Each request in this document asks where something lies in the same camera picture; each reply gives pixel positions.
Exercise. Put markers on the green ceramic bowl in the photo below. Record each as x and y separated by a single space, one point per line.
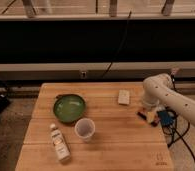
69 108

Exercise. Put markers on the blue device on floor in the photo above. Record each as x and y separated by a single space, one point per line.
165 118

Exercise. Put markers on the white wall outlet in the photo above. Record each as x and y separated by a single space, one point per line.
83 74

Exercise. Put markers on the translucent plastic cup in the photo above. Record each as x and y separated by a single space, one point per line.
85 129

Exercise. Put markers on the white plastic bottle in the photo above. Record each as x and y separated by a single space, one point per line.
59 143

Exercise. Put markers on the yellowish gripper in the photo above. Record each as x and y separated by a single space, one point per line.
151 115

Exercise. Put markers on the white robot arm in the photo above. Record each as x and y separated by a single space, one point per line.
157 89

